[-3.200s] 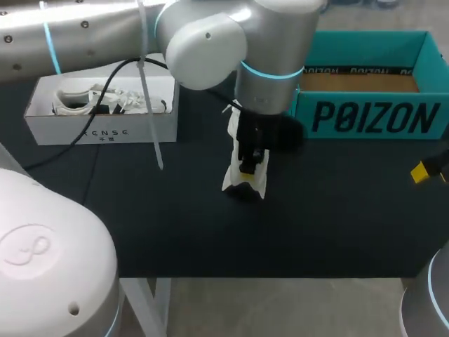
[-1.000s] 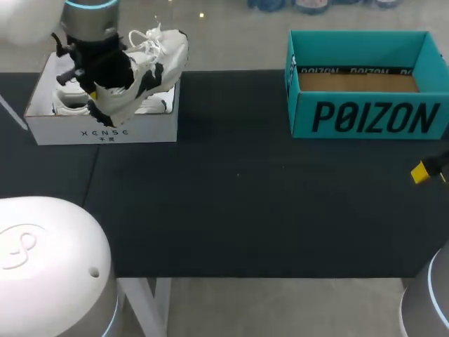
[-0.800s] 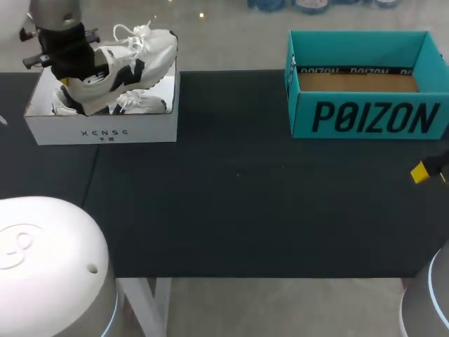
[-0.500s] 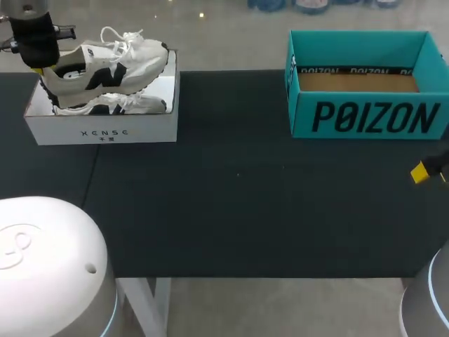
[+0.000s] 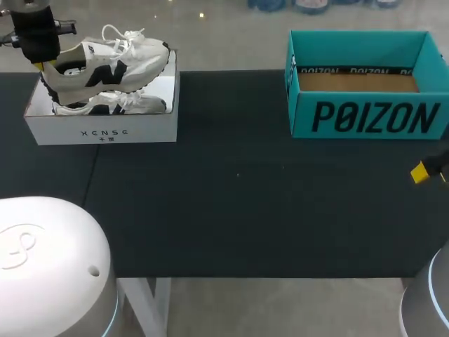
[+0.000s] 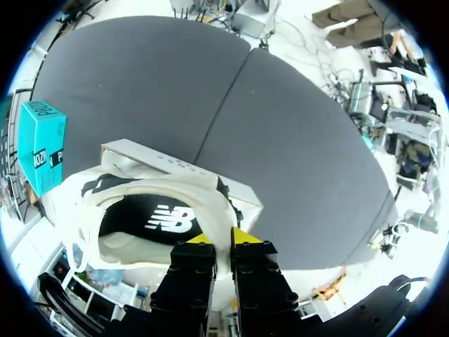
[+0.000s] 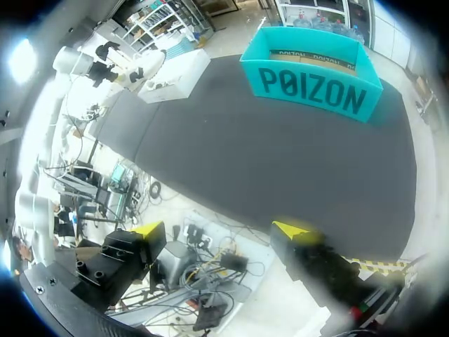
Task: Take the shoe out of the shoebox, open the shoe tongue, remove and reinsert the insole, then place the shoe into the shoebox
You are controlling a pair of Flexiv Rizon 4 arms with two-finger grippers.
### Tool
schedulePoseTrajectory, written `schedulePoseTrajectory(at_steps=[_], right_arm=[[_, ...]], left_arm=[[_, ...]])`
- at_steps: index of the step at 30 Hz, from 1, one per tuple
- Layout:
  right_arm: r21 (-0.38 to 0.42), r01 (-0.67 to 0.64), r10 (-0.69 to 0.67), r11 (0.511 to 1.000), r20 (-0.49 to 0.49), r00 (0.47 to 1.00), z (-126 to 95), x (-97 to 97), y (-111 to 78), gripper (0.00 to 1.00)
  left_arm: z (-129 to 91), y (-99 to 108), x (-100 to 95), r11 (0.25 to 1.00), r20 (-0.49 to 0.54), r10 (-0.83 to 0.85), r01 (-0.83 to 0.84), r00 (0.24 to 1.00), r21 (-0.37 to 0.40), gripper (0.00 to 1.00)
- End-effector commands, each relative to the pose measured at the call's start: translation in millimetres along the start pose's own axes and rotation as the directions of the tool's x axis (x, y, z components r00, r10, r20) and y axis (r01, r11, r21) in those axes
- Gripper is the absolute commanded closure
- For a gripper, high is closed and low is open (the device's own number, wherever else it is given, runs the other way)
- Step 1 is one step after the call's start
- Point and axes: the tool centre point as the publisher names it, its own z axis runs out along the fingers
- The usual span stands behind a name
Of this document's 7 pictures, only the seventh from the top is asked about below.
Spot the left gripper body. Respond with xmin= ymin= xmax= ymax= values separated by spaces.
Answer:
xmin=86 ymin=41 xmax=122 ymax=88

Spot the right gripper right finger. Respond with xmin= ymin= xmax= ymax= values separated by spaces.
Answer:
xmin=269 ymin=220 xmax=373 ymax=311

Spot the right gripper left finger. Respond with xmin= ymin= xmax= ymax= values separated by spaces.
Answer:
xmin=71 ymin=220 xmax=168 ymax=312

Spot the white shoebox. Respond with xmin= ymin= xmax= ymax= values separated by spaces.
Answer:
xmin=137 ymin=48 xmax=212 ymax=105

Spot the person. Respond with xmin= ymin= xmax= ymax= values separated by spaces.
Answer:
xmin=9 ymin=234 xmax=36 ymax=264

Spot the teal box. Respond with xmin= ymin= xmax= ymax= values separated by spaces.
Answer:
xmin=239 ymin=26 xmax=384 ymax=124

